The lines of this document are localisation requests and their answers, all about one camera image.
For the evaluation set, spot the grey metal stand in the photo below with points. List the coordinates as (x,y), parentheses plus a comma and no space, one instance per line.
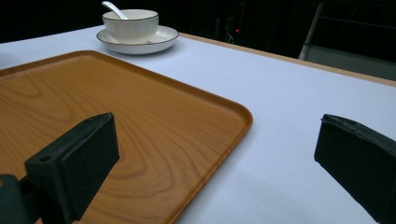
(342,56)

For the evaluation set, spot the white ceramic plate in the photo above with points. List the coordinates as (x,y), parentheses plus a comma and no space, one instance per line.
(162,39)

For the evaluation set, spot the white ceramic spoon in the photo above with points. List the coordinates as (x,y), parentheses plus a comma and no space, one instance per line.
(113,9)

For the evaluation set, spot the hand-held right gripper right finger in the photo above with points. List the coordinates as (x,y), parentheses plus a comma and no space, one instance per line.
(358,161)

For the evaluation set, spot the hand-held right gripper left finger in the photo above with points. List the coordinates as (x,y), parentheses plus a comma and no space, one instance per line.
(74,168)

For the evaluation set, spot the white ceramic bowl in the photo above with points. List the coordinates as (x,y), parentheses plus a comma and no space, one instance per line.
(132,28)

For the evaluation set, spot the wooden serving tray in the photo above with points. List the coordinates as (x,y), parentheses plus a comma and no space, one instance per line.
(124,118)

